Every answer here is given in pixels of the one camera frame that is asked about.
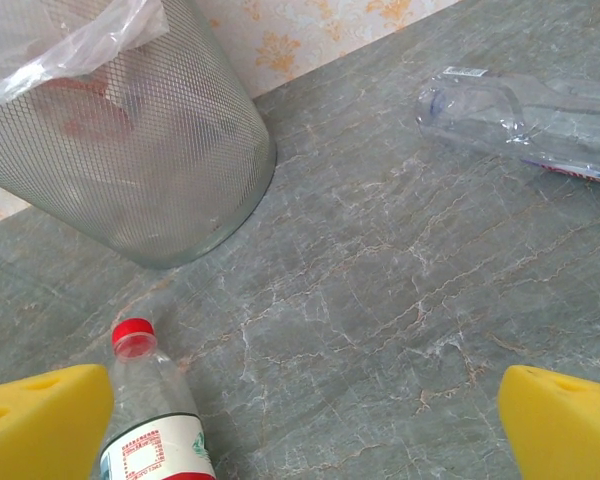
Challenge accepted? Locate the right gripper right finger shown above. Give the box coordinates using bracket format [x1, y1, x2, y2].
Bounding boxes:
[496, 364, 600, 480]

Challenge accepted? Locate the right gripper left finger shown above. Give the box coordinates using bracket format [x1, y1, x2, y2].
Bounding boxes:
[0, 363, 116, 480]

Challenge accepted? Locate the metal mesh bin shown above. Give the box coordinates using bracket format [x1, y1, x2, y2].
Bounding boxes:
[0, 0, 277, 271]

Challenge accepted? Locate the clear plastic bin liner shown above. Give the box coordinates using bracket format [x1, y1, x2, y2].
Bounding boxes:
[0, 0, 172, 112]

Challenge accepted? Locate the red-capped clear plastic bottle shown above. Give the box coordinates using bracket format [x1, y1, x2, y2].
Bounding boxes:
[98, 317, 219, 480]

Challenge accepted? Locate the large clear purple-tinted bottle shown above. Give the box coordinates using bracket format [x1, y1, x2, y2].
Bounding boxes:
[416, 65, 600, 189]

